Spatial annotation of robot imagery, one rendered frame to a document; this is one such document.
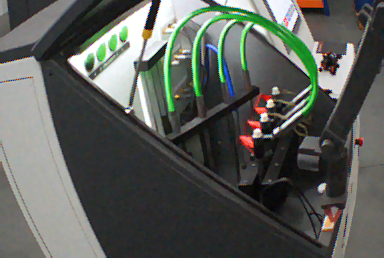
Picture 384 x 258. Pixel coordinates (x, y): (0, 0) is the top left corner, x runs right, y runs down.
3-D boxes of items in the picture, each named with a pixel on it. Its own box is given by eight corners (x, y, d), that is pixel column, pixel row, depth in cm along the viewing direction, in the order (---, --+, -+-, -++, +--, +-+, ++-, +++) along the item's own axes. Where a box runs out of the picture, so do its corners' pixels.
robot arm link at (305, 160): (332, 145, 95) (346, 116, 100) (287, 137, 102) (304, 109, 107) (335, 186, 101) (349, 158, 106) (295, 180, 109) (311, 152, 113)
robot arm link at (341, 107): (400, 18, 64) (406, -6, 70) (374, -2, 66) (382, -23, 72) (330, 167, 98) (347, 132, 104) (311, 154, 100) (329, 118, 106)
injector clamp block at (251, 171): (276, 225, 138) (274, 182, 132) (242, 226, 142) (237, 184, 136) (299, 162, 167) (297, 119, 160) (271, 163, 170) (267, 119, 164)
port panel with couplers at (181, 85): (187, 118, 159) (166, 14, 146) (175, 118, 160) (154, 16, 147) (202, 97, 170) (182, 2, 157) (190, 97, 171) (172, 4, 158)
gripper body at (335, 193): (320, 211, 105) (321, 185, 102) (326, 185, 113) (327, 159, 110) (344, 208, 102) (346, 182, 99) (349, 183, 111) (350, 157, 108)
